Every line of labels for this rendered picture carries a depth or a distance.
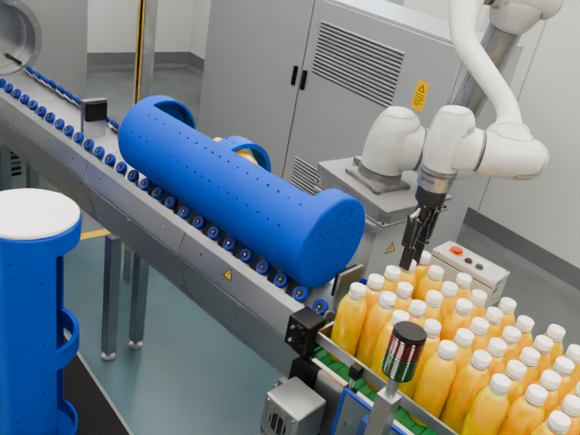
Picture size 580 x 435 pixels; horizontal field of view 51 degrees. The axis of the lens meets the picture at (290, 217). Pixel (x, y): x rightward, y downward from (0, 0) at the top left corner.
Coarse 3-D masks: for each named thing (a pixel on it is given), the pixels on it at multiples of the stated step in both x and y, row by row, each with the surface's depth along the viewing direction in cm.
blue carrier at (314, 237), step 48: (144, 144) 200; (192, 144) 189; (240, 144) 186; (192, 192) 187; (240, 192) 174; (288, 192) 168; (336, 192) 167; (240, 240) 181; (288, 240) 163; (336, 240) 171
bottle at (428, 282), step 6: (426, 276) 166; (420, 282) 166; (426, 282) 164; (432, 282) 164; (438, 282) 164; (420, 288) 166; (426, 288) 164; (432, 288) 164; (438, 288) 164; (414, 294) 168; (420, 294) 165
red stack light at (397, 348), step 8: (392, 336) 114; (392, 344) 113; (400, 344) 112; (408, 344) 111; (424, 344) 112; (392, 352) 114; (400, 352) 112; (408, 352) 112; (416, 352) 112; (400, 360) 113; (408, 360) 112; (416, 360) 113
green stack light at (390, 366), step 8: (384, 360) 116; (392, 360) 114; (384, 368) 116; (392, 368) 114; (400, 368) 113; (408, 368) 113; (416, 368) 115; (392, 376) 115; (400, 376) 114; (408, 376) 115
